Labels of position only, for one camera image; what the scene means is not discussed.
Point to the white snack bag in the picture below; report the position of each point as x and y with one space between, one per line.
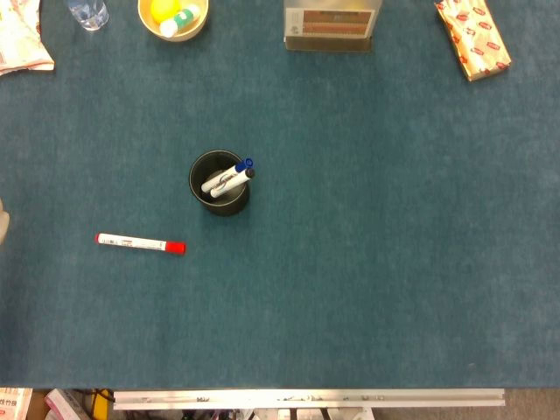
19 39

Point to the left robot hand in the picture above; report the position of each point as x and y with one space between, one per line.
2 219

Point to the red cap marker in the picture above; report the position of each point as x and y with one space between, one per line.
131 243

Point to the blue felt table cloth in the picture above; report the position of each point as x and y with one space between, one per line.
350 240

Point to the black-capped white marker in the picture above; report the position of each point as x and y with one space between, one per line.
232 183

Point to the small green white bottle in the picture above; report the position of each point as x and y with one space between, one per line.
181 19

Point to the red white printed box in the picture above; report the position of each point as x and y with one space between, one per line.
13 404

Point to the aluminium profile rail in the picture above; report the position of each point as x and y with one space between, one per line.
306 399

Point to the clear plastic water bottle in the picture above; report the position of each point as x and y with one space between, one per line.
89 13

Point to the black mesh pen cup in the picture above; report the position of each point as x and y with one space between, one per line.
225 205

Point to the gold red wrapped package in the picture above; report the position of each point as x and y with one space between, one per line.
474 39

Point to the blue cap marker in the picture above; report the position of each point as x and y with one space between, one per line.
227 174

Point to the yellow ball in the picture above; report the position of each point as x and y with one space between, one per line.
164 9

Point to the pink white packet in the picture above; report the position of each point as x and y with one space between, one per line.
65 404

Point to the beige bowl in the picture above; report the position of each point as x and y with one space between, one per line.
151 26

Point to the acrylic sign stand with card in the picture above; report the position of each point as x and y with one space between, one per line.
328 26

